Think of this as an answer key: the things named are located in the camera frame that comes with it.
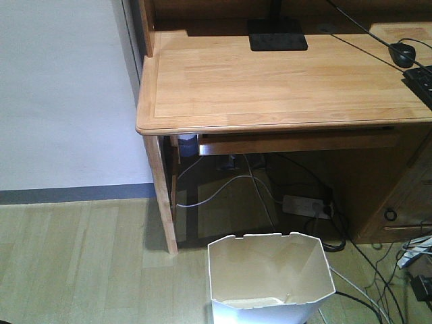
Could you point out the light wooden desk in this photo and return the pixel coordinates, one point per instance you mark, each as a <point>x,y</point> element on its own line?
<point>341,95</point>

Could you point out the black monitor with stand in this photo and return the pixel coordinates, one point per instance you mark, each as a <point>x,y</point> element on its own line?
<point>276,33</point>

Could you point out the wooden drawer cabinet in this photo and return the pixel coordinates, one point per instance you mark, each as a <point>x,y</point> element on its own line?
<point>406,210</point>

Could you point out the black keyboard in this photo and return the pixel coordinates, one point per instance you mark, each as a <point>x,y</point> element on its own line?
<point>419,82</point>

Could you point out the white power strip under desk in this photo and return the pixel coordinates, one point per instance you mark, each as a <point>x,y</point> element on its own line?
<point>304,206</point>

